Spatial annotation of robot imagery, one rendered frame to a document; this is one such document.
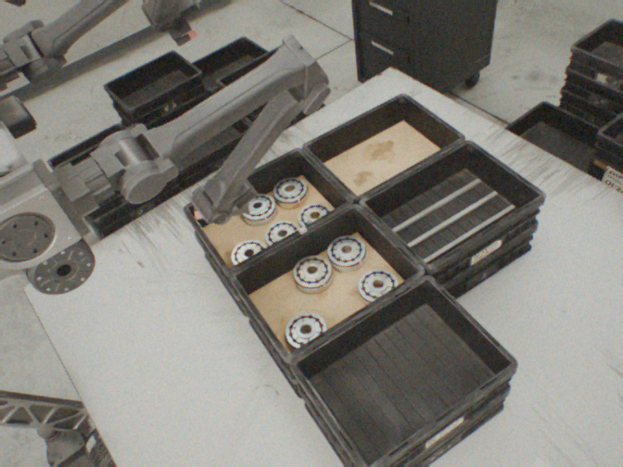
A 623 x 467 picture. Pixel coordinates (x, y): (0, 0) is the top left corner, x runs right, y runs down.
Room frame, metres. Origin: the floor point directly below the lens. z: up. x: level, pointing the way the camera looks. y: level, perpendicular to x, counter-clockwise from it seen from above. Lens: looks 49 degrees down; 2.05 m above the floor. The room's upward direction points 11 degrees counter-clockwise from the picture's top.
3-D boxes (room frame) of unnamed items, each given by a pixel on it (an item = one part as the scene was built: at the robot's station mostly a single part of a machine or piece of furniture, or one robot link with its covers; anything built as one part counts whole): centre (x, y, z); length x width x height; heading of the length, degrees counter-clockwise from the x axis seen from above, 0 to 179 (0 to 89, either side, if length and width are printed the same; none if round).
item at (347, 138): (1.27, -0.26, 0.87); 0.40 x 0.30 x 0.11; 114
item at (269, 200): (1.18, 0.14, 0.86); 0.10 x 0.10 x 0.01
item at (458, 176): (0.99, -0.38, 0.87); 0.40 x 0.30 x 0.11; 114
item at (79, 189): (0.71, 0.35, 1.45); 0.09 x 0.08 x 0.12; 29
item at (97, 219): (1.87, 0.75, 0.37); 0.40 x 0.30 x 0.45; 119
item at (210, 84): (2.61, 0.24, 0.31); 0.40 x 0.30 x 0.34; 119
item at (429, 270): (0.99, -0.38, 0.92); 0.40 x 0.30 x 0.02; 114
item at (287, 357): (0.83, -0.01, 0.92); 0.40 x 0.30 x 0.02; 114
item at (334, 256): (0.95, -0.08, 0.86); 0.10 x 0.10 x 0.01
